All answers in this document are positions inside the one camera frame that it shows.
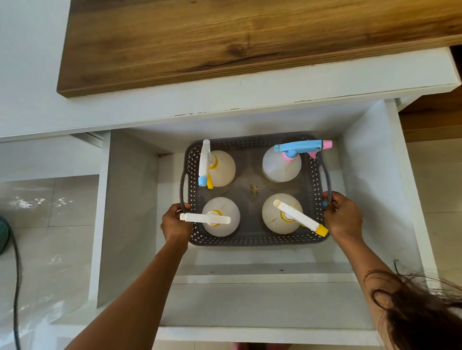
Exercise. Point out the spray bottle all-white trigger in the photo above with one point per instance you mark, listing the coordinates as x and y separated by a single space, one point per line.
225 221

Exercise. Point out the person's left fingers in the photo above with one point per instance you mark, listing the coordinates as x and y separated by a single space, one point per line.
183 207

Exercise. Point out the person's right fingers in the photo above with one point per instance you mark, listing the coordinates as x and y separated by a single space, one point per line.
330 199

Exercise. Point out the spray bottle blue-yellow nozzle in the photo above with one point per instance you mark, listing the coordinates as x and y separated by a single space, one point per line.
222 169

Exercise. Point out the person's right forearm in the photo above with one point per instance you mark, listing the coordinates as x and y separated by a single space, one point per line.
361 266

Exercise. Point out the person's right hand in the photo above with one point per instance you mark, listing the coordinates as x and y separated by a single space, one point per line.
344 218

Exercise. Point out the spray bottle white trigger yellow nozzle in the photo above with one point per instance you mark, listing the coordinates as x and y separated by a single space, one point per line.
276 212

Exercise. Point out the person's left hand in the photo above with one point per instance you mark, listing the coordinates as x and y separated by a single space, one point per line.
175 227

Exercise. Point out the white cabinet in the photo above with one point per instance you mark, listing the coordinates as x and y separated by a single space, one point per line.
32 90

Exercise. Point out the white drawer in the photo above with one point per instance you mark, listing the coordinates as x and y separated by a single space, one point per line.
267 303

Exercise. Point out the person's left forearm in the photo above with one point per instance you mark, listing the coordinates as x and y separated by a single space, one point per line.
144 299

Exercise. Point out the small brown debris scrap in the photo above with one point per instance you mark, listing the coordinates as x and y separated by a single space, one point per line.
253 190

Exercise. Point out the teal round mat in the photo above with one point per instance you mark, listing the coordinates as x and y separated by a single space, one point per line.
3 234

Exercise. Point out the spray bottle blue pink trigger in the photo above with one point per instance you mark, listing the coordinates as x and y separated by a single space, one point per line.
279 167

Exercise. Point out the wooden countertop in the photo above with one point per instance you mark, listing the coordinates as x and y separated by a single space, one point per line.
234 39

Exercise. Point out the grey perforated plastic basket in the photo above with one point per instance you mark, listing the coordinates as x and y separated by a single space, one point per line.
249 216

